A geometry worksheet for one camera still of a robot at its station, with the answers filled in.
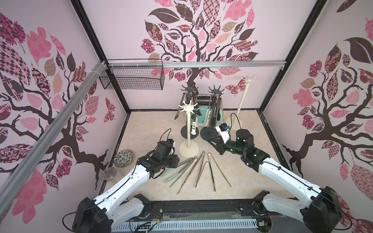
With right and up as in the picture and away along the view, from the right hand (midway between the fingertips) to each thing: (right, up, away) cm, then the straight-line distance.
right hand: (210, 138), depth 74 cm
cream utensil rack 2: (+24, +8, +36) cm, 44 cm away
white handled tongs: (-8, +7, -3) cm, 11 cm away
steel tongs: (+2, -14, +20) cm, 24 cm away
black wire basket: (-49, +41, +20) cm, 67 cm away
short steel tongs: (-4, -23, +11) cm, 26 cm away
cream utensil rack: (-12, -10, +22) cm, 27 cm away
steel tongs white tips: (-1, +11, +9) cm, 14 cm away
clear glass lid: (-52, -18, -2) cm, 55 cm away
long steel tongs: (-7, -16, +18) cm, 25 cm away
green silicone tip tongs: (-20, -22, +12) cm, 32 cm away
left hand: (-18, -15, +6) cm, 24 cm away
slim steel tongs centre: (-5, -20, +13) cm, 24 cm away
